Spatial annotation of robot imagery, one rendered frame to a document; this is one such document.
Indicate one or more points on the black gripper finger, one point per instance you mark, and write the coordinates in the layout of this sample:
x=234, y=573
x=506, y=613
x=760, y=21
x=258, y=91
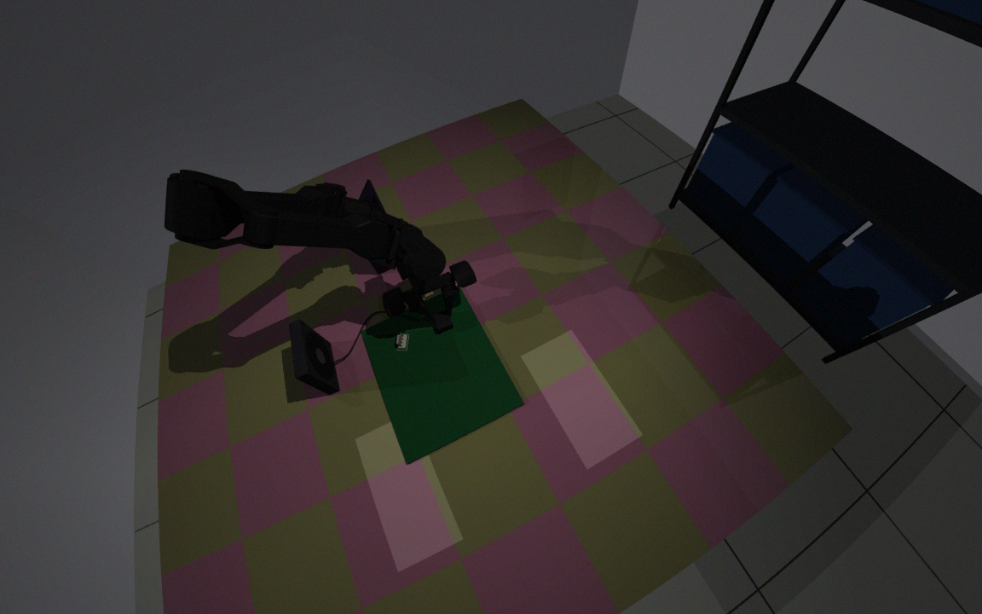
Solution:
x=448, y=299
x=423, y=310

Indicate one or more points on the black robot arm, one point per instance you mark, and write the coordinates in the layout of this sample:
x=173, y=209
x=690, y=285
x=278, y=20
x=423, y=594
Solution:
x=200, y=208

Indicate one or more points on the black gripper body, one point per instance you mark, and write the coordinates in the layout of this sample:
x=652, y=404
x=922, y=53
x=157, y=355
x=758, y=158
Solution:
x=394, y=299

